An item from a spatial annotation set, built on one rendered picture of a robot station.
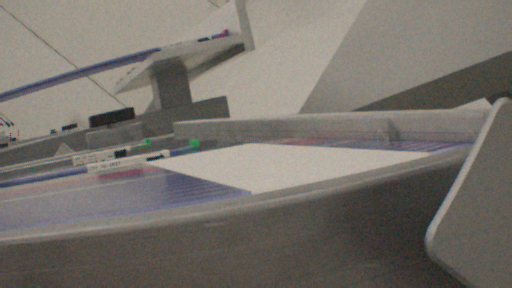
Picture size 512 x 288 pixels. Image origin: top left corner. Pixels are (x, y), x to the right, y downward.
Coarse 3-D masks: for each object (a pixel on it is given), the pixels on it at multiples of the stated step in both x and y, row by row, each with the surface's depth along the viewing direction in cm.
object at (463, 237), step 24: (504, 120) 22; (480, 144) 22; (504, 144) 22; (480, 168) 22; (504, 168) 22; (456, 192) 22; (480, 192) 22; (504, 192) 22; (456, 216) 22; (480, 216) 22; (504, 216) 22; (432, 240) 22; (456, 240) 22; (480, 240) 22; (504, 240) 22; (456, 264) 22; (480, 264) 22; (504, 264) 22
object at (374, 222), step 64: (320, 192) 25; (384, 192) 26; (448, 192) 26; (0, 256) 23; (64, 256) 24; (128, 256) 24; (192, 256) 25; (256, 256) 25; (320, 256) 25; (384, 256) 26
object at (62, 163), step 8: (136, 144) 85; (144, 144) 84; (56, 160) 82; (64, 160) 82; (72, 160) 82; (16, 168) 81; (24, 168) 81; (32, 168) 81; (40, 168) 81; (48, 168) 81; (56, 168) 82; (0, 176) 80; (8, 176) 80; (16, 176) 81
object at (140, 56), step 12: (216, 36) 108; (156, 48) 106; (108, 60) 105; (120, 60) 105; (132, 60) 105; (144, 60) 106; (72, 72) 103; (84, 72) 104; (96, 72) 104; (36, 84) 102; (48, 84) 102; (0, 96) 100; (12, 96) 100
